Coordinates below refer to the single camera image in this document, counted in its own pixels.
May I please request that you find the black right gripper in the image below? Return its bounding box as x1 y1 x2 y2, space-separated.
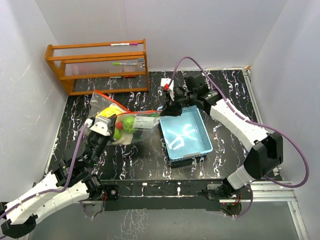
160 88 197 117

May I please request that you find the yellow banana bunch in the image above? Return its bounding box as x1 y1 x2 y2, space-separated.
96 106 122 118

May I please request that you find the red strawberry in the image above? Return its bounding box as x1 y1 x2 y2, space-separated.
115 121 123 130

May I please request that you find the dark green round vegetable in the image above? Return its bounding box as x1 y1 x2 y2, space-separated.
122 116 136 134

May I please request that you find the light green round fruit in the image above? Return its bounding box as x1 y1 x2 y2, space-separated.
113 128 123 141

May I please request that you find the clear zip top bag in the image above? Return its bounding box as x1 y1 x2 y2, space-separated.
88 90 131 118

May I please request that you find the clear zip bag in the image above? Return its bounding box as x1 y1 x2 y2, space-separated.
88 90 131 118
107 110 161 146

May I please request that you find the white garlic bulb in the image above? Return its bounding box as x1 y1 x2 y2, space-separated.
113 133 133 145

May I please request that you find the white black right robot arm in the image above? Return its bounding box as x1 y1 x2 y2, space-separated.
160 73 283 199

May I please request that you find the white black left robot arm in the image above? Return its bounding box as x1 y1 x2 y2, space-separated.
0 114 117 239

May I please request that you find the light blue plastic basket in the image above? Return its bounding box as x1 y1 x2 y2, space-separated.
160 106 213 163

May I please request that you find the green white marker pen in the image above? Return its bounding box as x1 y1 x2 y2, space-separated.
112 62 138 66

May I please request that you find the small grey clip box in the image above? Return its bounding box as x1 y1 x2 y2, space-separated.
137 58 145 68

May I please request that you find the orange wooden shelf rack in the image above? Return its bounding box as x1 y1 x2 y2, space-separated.
44 39 150 96

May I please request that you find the pink white marker pen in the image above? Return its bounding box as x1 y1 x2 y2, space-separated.
110 42 139 47

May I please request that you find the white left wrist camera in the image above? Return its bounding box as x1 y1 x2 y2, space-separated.
84 116 111 137

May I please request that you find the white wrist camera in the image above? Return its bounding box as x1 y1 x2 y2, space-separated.
84 116 111 137
160 78 175 101

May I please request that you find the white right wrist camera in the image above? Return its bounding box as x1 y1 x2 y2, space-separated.
160 78 175 101

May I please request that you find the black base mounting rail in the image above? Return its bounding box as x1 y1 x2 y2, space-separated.
81 179 252 211

